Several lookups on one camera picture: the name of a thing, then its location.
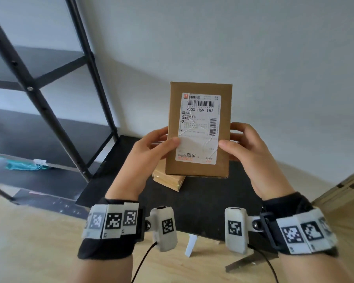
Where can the person's left hand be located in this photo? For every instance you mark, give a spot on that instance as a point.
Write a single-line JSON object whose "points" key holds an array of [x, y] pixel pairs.
{"points": [[135, 167]]}

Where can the person's right hand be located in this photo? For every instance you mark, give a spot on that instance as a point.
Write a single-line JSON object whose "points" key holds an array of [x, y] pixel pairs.
{"points": [[259, 167]]}

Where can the person's right thumb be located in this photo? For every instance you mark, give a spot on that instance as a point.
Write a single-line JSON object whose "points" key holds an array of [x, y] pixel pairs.
{"points": [[231, 147]]}

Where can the person's right middle finger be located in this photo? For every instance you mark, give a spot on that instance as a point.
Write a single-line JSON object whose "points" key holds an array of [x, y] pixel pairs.
{"points": [[235, 137]]}

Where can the person's left thumb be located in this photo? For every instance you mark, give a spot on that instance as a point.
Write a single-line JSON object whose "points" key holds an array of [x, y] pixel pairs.
{"points": [[168, 145]]}

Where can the cardboard box with white label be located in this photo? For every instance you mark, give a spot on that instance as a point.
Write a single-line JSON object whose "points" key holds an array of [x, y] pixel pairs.
{"points": [[194, 94]]}

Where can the person's right forearm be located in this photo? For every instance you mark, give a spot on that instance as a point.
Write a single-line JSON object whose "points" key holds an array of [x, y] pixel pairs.
{"points": [[315, 269]]}

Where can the person's left forearm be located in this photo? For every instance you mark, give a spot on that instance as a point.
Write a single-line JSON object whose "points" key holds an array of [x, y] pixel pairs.
{"points": [[106, 271]]}

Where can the small flat cardboard box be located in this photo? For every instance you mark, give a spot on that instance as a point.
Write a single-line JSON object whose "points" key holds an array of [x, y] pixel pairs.
{"points": [[168, 181]]}

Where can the black left wristband with markers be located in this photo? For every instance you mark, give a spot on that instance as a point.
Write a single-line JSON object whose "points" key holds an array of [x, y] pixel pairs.
{"points": [[112, 221]]}

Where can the black wristband with markers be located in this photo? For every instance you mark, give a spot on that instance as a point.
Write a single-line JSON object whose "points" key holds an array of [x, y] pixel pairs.
{"points": [[298, 229], [112, 221]]}

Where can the white plastic piece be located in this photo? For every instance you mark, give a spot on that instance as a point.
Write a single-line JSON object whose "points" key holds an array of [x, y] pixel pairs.
{"points": [[191, 246]]}

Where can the black right wristband with markers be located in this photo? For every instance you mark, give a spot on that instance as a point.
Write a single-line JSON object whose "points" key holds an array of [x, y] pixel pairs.
{"points": [[298, 229]]}

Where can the light wooden door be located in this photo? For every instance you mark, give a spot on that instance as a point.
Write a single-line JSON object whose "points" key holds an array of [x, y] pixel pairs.
{"points": [[345, 197]]}

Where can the black metal shelf rack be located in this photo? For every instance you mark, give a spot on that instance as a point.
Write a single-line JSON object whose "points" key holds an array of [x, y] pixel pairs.
{"points": [[38, 97]]}

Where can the teal cloth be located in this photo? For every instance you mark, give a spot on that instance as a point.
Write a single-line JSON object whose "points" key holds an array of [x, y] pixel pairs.
{"points": [[20, 166]]}

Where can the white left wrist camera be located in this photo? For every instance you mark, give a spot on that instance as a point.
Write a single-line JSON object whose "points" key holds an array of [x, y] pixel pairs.
{"points": [[166, 226]]}

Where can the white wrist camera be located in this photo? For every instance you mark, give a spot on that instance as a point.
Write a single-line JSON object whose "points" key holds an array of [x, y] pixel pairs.
{"points": [[166, 226], [235, 229]]}

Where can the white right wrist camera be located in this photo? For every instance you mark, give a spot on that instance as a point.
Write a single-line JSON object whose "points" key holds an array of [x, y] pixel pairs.
{"points": [[235, 229]]}

